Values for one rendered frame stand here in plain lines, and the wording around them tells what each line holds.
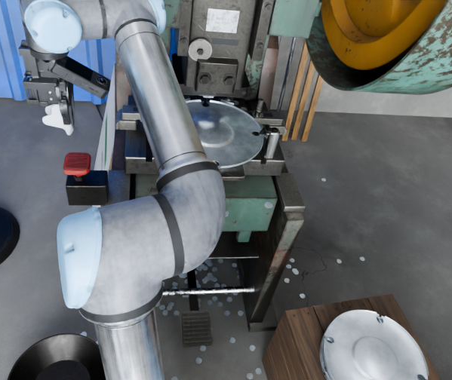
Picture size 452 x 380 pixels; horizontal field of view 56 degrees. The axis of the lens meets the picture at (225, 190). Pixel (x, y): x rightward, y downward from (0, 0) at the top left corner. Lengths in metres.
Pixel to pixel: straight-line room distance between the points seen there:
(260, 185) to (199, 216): 0.67
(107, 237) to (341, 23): 0.91
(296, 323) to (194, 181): 0.82
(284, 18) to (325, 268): 1.20
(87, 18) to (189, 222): 0.37
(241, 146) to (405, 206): 1.43
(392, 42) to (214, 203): 0.57
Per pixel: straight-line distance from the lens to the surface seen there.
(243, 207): 1.19
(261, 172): 1.23
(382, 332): 1.36
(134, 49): 0.70
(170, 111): 0.64
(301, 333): 1.31
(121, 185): 1.17
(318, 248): 1.98
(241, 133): 1.15
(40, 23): 0.72
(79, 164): 1.06
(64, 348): 1.60
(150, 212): 0.54
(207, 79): 1.04
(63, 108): 0.92
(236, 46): 1.06
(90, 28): 0.75
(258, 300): 1.51
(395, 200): 2.39
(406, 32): 0.95
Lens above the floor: 1.46
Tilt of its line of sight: 44 degrees down
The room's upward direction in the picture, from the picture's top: 11 degrees clockwise
